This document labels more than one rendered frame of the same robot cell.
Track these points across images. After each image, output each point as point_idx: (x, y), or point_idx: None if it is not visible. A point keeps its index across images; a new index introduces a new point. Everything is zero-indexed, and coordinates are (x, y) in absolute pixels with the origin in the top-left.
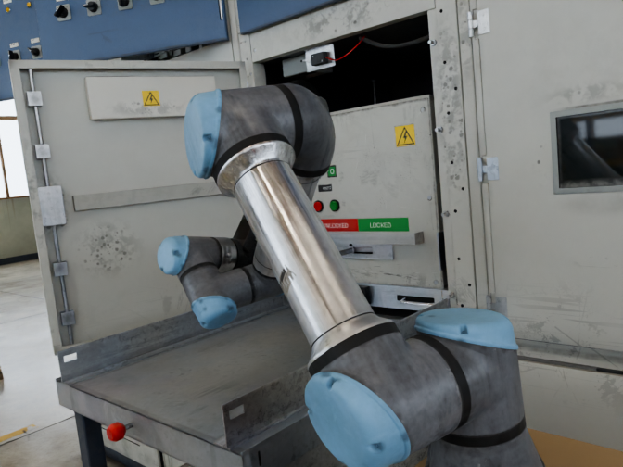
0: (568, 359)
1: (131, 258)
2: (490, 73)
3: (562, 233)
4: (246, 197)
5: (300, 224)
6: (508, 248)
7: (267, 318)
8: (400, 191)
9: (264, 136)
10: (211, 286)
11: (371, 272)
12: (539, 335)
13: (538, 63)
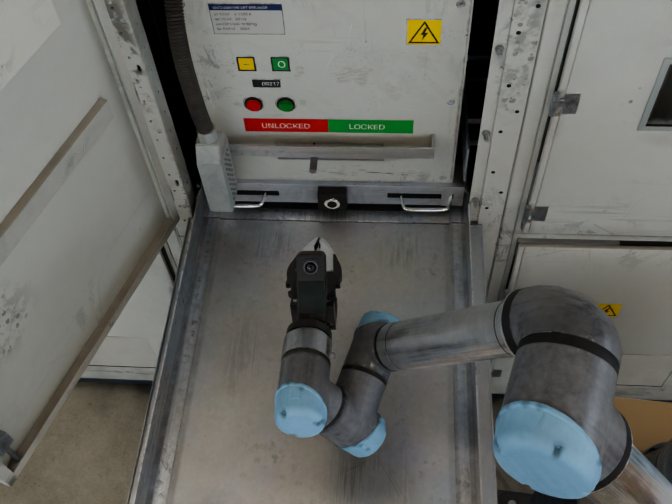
0: (593, 237)
1: (26, 313)
2: (603, 6)
3: (631, 159)
4: (605, 497)
5: (660, 497)
6: (565, 171)
7: (221, 266)
8: (406, 93)
9: (628, 447)
10: (364, 424)
11: (346, 171)
12: (574, 230)
13: (671, 5)
